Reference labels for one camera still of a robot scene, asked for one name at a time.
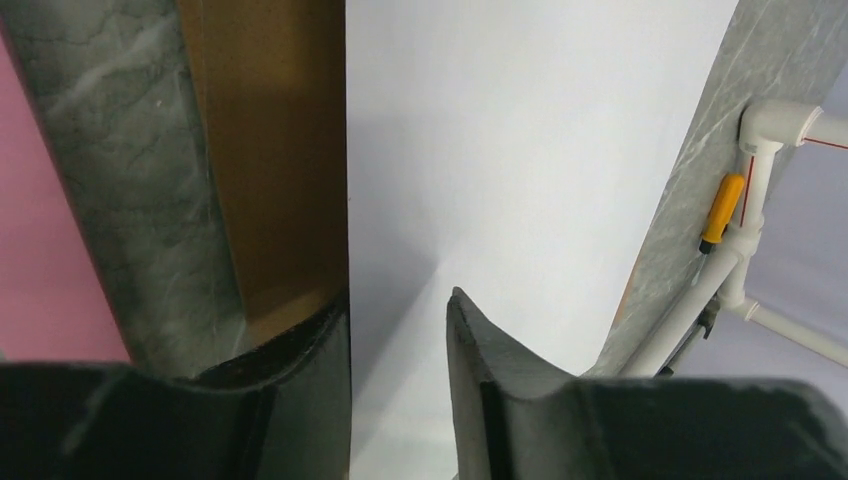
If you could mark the orange handled screwdriver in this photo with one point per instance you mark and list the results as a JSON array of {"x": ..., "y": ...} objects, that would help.
[{"x": 721, "y": 212}]

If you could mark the white pvc pipe stand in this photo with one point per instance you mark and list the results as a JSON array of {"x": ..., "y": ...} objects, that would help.
[{"x": 765, "y": 128}]

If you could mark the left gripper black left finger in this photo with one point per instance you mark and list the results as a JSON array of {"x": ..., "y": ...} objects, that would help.
[{"x": 280, "y": 411}]

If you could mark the pink picture frame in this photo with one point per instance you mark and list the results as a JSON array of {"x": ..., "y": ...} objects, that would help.
[{"x": 53, "y": 306}]

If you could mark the brown frame backing board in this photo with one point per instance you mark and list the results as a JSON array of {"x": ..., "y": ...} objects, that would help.
[{"x": 269, "y": 78}]

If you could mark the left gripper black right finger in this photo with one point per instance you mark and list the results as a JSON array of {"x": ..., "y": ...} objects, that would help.
[{"x": 516, "y": 416}]

